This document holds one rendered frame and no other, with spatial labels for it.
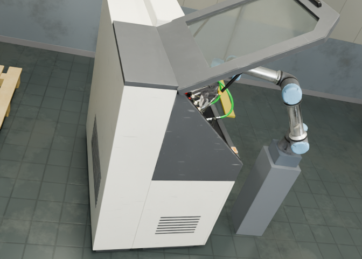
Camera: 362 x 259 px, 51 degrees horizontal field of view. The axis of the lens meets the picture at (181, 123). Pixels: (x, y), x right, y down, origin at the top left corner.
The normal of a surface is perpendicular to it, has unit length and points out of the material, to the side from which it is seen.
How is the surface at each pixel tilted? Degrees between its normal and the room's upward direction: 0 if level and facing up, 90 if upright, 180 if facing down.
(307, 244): 0
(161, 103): 90
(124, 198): 90
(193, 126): 90
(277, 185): 90
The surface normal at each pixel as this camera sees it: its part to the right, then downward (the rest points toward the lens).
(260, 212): 0.09, 0.62
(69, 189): 0.25, -0.77
